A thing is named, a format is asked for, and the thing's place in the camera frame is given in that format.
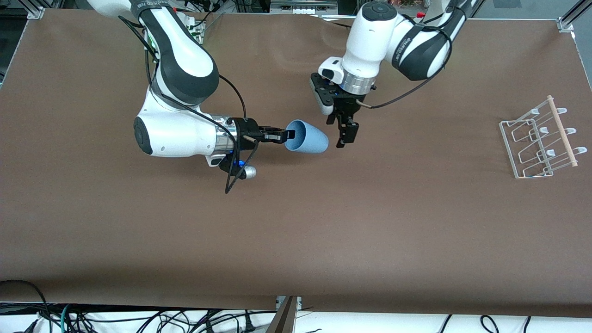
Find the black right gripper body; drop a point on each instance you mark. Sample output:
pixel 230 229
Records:
pixel 245 130

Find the aluminium frame corner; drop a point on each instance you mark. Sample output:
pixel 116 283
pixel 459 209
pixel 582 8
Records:
pixel 566 23
pixel 34 13

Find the aluminium frame post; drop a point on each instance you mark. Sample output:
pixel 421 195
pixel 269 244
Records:
pixel 284 319

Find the white power strip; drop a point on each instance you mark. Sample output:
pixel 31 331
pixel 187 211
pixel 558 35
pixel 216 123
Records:
pixel 303 9

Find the brown table cover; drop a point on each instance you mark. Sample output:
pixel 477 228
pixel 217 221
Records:
pixel 296 222

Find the orange green background clutter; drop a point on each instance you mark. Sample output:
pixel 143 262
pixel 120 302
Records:
pixel 409 3

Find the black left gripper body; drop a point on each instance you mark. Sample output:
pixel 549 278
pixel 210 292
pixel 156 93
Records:
pixel 345 106

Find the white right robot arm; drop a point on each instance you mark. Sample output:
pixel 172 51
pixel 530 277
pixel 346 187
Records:
pixel 185 60

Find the blue plastic cup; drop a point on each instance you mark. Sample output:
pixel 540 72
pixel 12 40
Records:
pixel 312 141

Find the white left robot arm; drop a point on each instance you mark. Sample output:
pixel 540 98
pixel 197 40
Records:
pixel 370 41

